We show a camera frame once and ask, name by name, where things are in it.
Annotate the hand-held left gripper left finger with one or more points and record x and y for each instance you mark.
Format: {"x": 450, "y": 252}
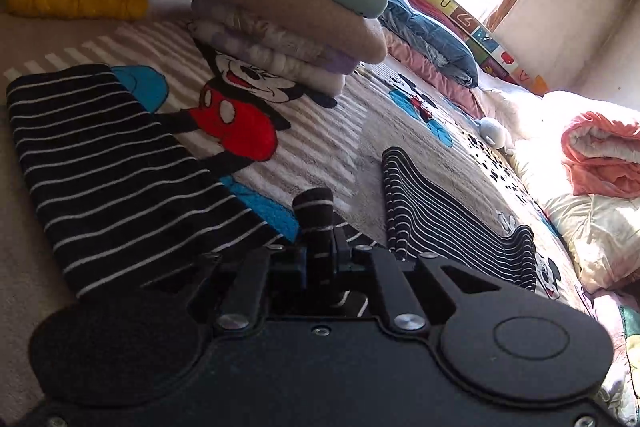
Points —
{"x": 300, "y": 259}

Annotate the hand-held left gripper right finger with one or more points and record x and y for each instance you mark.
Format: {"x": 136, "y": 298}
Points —
{"x": 342, "y": 252}

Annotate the black white-striped garment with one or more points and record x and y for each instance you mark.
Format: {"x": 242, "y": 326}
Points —
{"x": 100, "y": 157}

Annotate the cartoon mouse printed bedsheet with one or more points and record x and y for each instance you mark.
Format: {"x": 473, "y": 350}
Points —
{"x": 325, "y": 147}

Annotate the white folded garment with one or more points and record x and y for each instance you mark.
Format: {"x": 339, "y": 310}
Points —
{"x": 300, "y": 74}

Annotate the dusty pink quilt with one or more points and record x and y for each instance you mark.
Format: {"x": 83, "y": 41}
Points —
{"x": 440, "y": 87}

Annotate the small grey plush toy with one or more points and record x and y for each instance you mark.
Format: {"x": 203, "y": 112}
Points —
{"x": 492, "y": 132}

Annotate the blue quilt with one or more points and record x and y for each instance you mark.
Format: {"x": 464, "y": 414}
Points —
{"x": 425, "y": 37}

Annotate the cream floral quilt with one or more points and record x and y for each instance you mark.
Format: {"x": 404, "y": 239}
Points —
{"x": 590, "y": 232}

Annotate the lavender folded garment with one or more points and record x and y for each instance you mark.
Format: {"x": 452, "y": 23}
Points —
{"x": 240, "y": 14}

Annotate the beige folded sweater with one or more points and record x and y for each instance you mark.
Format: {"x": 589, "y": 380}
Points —
{"x": 280, "y": 2}

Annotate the coral pink quilt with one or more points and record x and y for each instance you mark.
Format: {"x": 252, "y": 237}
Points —
{"x": 600, "y": 152}

